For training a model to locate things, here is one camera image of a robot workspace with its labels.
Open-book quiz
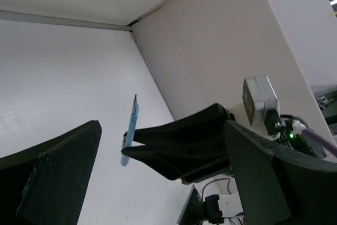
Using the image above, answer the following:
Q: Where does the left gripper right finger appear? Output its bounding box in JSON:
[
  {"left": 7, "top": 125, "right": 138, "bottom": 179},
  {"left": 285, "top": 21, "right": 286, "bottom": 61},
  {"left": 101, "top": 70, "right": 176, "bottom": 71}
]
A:
[{"left": 224, "top": 121, "right": 336, "bottom": 224}]

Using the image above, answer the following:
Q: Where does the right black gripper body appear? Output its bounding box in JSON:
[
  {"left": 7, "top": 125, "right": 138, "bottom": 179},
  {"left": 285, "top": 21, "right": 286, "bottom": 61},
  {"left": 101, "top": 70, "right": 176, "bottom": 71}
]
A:
[{"left": 262, "top": 109, "right": 327, "bottom": 159}]

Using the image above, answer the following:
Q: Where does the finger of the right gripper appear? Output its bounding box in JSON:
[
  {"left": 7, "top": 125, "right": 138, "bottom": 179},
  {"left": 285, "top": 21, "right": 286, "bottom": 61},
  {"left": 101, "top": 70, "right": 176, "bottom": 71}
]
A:
[
  {"left": 133, "top": 103, "right": 228, "bottom": 154},
  {"left": 122, "top": 145, "right": 231, "bottom": 184}
]

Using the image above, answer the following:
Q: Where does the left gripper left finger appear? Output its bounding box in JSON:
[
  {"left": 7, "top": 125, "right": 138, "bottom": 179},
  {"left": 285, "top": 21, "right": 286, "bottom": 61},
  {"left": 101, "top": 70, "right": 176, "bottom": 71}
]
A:
[{"left": 1, "top": 121, "right": 102, "bottom": 224}]

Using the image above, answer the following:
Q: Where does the blue pen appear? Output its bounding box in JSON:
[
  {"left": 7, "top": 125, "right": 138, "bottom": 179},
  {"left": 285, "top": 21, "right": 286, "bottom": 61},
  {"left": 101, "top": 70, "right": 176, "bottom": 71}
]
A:
[{"left": 122, "top": 94, "right": 139, "bottom": 150}]

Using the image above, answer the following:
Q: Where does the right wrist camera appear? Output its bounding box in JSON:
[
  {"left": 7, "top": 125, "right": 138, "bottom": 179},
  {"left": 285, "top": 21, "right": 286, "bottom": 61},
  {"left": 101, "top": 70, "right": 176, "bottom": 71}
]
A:
[{"left": 242, "top": 75, "right": 282, "bottom": 138}]

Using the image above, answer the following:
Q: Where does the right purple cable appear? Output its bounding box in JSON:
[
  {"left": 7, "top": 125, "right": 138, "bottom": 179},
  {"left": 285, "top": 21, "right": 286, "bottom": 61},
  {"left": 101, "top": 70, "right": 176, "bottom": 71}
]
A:
[{"left": 302, "top": 127, "right": 337, "bottom": 157}]

